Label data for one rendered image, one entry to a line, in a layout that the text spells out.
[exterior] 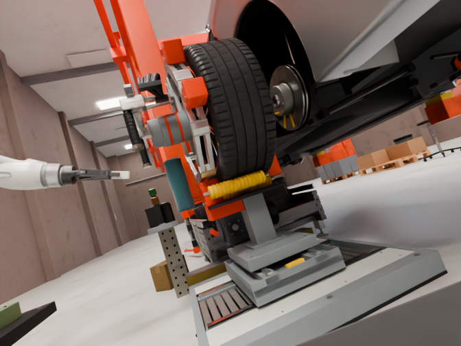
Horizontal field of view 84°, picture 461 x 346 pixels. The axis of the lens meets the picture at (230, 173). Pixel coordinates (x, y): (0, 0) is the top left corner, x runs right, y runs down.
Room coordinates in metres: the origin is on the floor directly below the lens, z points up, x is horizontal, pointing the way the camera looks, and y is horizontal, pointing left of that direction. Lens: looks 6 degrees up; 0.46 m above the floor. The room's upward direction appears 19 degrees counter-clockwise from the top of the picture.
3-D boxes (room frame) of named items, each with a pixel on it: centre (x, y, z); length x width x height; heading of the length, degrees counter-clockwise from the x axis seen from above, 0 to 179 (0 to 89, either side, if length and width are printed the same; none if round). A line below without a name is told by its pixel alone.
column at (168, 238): (1.67, 0.51, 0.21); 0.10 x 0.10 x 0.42; 14
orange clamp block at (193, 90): (0.87, 0.03, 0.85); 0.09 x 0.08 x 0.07; 14
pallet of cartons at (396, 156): (5.98, -3.59, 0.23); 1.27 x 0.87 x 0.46; 9
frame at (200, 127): (1.17, 0.12, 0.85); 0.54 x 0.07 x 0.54; 14
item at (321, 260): (1.18, -0.06, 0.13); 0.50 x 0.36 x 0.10; 14
